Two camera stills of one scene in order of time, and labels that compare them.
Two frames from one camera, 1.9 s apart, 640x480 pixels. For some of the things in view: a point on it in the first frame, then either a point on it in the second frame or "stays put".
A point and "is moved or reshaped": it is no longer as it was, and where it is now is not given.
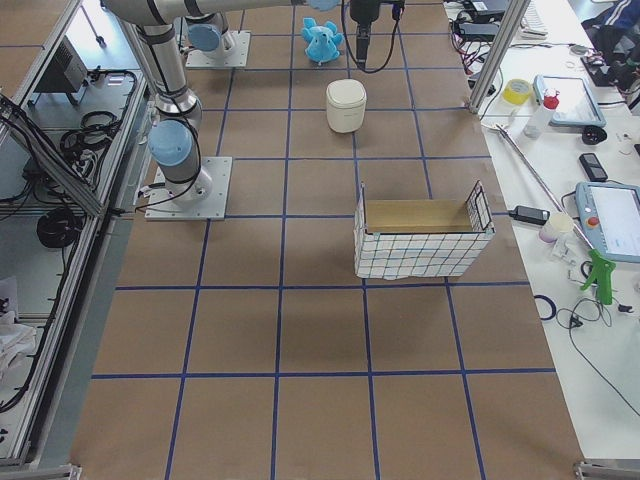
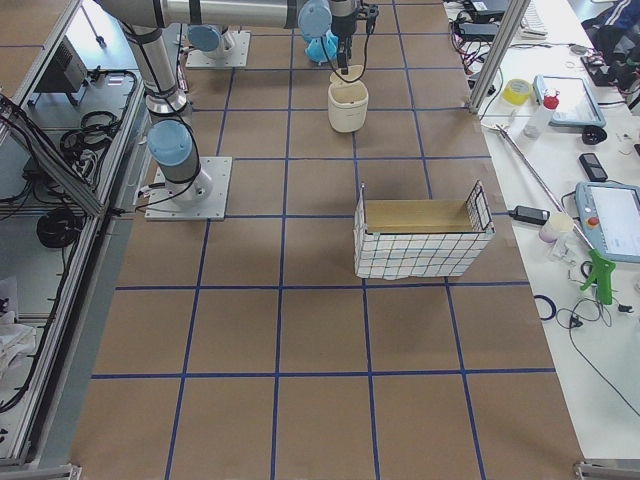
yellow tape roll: [517, 91] stays put
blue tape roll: [539, 296] stays put
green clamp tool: [602, 273] stays put
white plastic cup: [558, 223] stays put
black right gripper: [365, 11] -> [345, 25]
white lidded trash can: [345, 104] is moved or reshaped
